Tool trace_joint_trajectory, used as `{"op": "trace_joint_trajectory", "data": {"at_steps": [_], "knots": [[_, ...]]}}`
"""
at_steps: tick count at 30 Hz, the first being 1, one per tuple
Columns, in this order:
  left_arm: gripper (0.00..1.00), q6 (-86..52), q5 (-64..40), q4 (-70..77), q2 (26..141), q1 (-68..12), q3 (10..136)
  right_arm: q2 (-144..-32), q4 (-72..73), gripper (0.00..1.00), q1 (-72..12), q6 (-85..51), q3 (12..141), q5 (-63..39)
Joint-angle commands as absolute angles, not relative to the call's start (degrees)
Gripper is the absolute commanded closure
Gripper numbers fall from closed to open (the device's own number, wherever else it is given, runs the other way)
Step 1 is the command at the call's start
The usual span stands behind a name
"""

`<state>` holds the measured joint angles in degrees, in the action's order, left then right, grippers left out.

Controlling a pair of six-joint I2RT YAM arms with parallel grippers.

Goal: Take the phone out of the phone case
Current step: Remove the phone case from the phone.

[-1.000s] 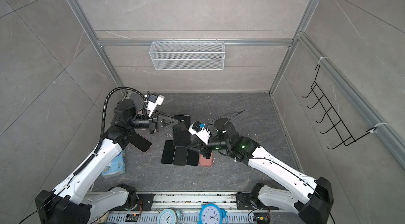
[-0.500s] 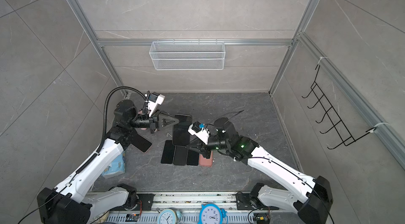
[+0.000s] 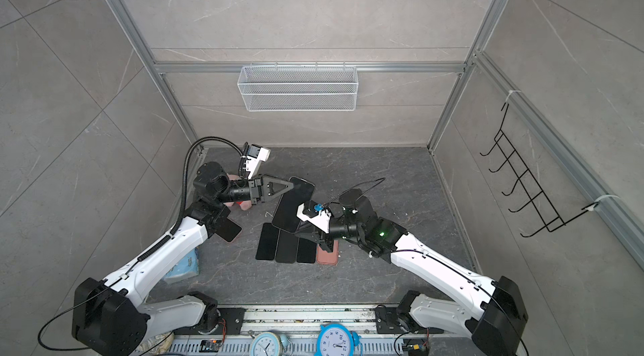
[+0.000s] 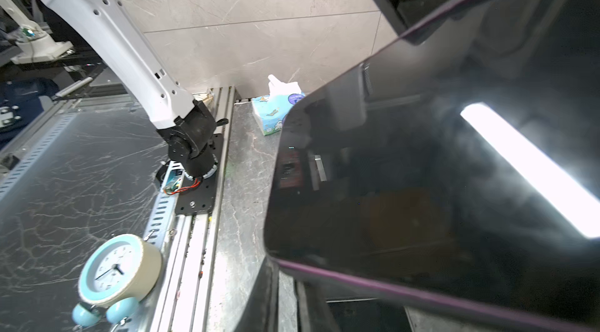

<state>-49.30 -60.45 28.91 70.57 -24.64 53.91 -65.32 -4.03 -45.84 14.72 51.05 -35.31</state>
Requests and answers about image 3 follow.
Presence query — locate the black phone case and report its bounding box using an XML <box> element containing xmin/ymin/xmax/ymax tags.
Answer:
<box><xmin>275</xmin><ymin>230</ymin><xmax>299</xmax><ymax>264</ymax></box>

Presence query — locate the red phone case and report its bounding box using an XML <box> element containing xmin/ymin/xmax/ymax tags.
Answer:
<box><xmin>316</xmin><ymin>240</ymin><xmax>339</xmax><ymax>265</ymax></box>

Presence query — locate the dark phone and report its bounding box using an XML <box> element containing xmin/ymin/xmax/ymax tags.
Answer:
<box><xmin>214</xmin><ymin>219</ymin><xmax>243</xmax><ymax>243</ymax></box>

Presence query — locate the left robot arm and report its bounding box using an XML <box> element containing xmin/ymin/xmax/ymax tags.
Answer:
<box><xmin>68</xmin><ymin>162</ymin><xmax>293</xmax><ymax>355</ymax></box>

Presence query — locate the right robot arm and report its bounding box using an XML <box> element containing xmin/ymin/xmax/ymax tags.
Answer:
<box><xmin>297</xmin><ymin>189</ymin><xmax>529</xmax><ymax>355</ymax></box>

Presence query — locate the pink plush toy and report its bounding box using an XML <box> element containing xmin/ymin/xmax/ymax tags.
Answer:
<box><xmin>225</xmin><ymin>173</ymin><xmax>253</xmax><ymax>211</ymax></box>

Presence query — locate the blue wet wipes pack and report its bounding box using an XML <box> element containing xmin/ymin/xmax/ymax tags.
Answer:
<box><xmin>162</xmin><ymin>248</ymin><xmax>200</xmax><ymax>285</ymax></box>

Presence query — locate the blue alarm clock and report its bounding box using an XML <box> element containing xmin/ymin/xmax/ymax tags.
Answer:
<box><xmin>315</xmin><ymin>323</ymin><xmax>363</xmax><ymax>356</ymax></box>

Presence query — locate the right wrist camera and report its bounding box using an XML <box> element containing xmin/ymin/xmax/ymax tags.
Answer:
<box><xmin>297</xmin><ymin>200</ymin><xmax>332</xmax><ymax>234</ymax></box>

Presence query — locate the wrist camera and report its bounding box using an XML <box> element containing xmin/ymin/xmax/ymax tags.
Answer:
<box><xmin>297</xmin><ymin>200</ymin><xmax>332</xmax><ymax>234</ymax></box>
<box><xmin>238</xmin><ymin>142</ymin><xmax>271</xmax><ymax>178</ymax></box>

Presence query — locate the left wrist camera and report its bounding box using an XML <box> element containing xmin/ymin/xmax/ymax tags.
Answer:
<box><xmin>238</xmin><ymin>142</ymin><xmax>271</xmax><ymax>178</ymax></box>

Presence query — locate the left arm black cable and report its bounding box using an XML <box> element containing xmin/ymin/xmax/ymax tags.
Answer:
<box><xmin>170</xmin><ymin>135</ymin><xmax>245</xmax><ymax>236</ymax></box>

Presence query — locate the white wire basket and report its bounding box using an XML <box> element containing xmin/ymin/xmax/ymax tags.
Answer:
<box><xmin>237</xmin><ymin>65</ymin><xmax>359</xmax><ymax>112</ymax></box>

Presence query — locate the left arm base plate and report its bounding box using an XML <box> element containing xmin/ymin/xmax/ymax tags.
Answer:
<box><xmin>211</xmin><ymin>307</ymin><xmax>246</xmax><ymax>336</ymax></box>

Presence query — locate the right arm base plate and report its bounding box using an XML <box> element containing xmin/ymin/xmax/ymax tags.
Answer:
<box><xmin>373</xmin><ymin>305</ymin><xmax>419</xmax><ymax>334</ymax></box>

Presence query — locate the black wall hook rack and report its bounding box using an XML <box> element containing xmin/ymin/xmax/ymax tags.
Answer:
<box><xmin>479</xmin><ymin>103</ymin><xmax>618</xmax><ymax>239</ymax></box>

